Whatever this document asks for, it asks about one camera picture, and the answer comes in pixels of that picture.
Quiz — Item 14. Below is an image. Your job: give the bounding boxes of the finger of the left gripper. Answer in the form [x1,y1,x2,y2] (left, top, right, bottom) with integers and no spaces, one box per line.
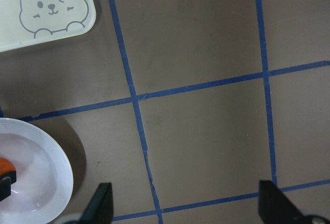
[0,170,17,201]

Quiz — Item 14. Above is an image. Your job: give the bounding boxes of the cream bear tray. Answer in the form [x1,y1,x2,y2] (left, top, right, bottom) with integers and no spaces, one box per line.
[1,0,96,52]

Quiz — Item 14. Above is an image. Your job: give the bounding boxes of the white ceramic plate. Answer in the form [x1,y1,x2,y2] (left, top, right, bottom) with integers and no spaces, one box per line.
[1,118,74,223]

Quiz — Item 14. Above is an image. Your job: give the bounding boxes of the orange fruit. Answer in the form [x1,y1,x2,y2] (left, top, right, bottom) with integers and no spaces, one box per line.
[0,158,16,177]

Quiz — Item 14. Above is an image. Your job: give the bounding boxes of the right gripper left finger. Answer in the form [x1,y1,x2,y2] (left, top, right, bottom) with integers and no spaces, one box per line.
[78,183,113,224]

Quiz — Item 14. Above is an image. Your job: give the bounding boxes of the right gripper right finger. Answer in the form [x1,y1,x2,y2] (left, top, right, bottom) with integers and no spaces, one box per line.
[258,180,309,224]

